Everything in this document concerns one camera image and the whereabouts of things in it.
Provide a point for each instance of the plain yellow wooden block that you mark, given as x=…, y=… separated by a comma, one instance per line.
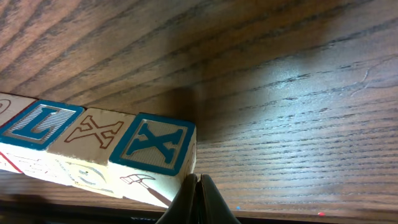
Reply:
x=83, y=149

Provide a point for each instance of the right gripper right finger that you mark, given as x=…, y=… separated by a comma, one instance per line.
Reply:
x=212, y=207

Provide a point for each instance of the white maze picture block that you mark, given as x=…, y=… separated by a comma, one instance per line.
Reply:
x=27, y=137

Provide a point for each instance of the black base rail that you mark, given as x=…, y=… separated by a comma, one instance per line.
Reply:
x=53, y=213

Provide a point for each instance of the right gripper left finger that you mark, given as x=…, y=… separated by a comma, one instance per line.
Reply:
x=182, y=209

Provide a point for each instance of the hammer picture wooden block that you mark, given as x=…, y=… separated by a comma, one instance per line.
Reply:
x=153, y=157

